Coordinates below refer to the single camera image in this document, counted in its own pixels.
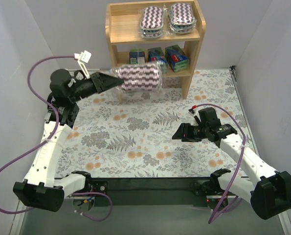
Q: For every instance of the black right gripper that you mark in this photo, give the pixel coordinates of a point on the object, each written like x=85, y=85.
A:
x=187, y=132

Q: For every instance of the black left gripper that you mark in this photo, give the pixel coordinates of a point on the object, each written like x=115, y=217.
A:
x=97, y=82

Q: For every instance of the pink wavy sponge top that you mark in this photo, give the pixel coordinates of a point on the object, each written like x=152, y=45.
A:
x=139, y=77

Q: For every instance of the pink wavy sponge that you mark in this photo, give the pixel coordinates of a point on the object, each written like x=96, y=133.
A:
x=139, y=77
x=151, y=22
x=180, y=18

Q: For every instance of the green blue sponge pack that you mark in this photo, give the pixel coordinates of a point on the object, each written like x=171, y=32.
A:
x=137, y=56
x=156, y=54
x=176, y=58

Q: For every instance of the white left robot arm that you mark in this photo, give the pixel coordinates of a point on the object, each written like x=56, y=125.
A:
x=59, y=121

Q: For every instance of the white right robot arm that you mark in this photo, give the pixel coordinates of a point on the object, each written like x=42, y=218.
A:
x=267, y=190

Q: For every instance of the wooden two-tier shelf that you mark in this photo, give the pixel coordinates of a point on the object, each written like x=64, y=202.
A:
x=122, y=29

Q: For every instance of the floral patterned table mat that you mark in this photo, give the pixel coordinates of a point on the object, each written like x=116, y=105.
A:
x=119, y=134

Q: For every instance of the white cable connector tag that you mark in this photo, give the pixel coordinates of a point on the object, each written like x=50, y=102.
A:
x=82, y=60

